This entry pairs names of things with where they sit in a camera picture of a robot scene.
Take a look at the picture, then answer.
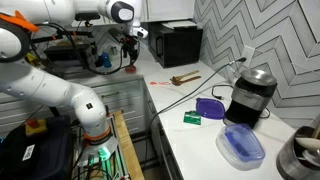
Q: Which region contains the dark countertop appliance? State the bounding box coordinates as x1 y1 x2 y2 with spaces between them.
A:
44 42 101 69

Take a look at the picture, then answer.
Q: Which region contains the white counter base cabinet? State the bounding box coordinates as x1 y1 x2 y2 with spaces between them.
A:
144 78 184 180

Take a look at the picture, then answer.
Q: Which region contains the white paper stack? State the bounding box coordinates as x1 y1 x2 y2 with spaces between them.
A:
161 20 198 31

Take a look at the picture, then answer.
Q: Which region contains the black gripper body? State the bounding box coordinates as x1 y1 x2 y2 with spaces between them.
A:
119 35 141 52

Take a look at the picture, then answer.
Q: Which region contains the black stand pole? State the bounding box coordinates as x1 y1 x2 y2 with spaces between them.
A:
49 105 63 118

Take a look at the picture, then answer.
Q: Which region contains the light wooden spatula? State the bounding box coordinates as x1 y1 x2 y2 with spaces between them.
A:
174 69 200 81

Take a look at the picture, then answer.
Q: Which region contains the white wall outlet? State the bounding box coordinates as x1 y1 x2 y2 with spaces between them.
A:
240 44 256 68

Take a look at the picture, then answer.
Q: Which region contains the white upper cabinet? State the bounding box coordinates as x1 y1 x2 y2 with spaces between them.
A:
139 0 196 23

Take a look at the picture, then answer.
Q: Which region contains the dark wooden spoon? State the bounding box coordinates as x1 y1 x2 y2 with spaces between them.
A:
169 75 202 87

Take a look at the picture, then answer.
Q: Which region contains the black equipment case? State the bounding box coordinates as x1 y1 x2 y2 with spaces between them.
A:
0 115 75 180

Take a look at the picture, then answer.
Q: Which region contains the yellow emergency stop box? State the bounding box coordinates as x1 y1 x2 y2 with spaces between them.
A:
25 117 49 137

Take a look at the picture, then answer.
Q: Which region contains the metal ladle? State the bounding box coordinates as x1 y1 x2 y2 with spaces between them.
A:
301 149 320 167

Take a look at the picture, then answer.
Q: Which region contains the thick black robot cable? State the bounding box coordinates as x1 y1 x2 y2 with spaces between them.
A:
31 22 141 76

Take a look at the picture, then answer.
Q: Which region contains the small red silicone spatula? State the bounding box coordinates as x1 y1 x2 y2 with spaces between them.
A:
149 80 172 86

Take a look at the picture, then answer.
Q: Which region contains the metal utensil holder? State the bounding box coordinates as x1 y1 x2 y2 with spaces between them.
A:
275 125 320 180

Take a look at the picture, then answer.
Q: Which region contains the big clear plastic lunch box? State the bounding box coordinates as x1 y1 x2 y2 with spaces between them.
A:
215 123 267 172

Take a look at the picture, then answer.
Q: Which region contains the wooden board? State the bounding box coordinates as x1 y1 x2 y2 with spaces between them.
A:
113 110 145 180

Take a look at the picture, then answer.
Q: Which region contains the black silver coffee maker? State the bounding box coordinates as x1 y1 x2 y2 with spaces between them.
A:
223 68 279 129

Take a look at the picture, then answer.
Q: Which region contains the small orange red object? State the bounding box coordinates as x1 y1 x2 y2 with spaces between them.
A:
124 64 137 74

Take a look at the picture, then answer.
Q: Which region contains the blue bottle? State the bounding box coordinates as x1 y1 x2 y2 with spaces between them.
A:
100 52 113 69

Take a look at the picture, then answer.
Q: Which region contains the black microwave oven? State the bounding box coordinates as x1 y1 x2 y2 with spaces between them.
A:
148 21 204 69

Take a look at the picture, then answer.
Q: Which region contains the grey drawer cabinet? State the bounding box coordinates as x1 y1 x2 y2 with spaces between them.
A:
0 77 149 134

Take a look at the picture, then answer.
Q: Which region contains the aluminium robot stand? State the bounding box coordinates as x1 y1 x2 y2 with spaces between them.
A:
71 133 132 180

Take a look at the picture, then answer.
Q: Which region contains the long black power cable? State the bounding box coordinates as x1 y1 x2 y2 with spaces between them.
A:
143 57 248 169

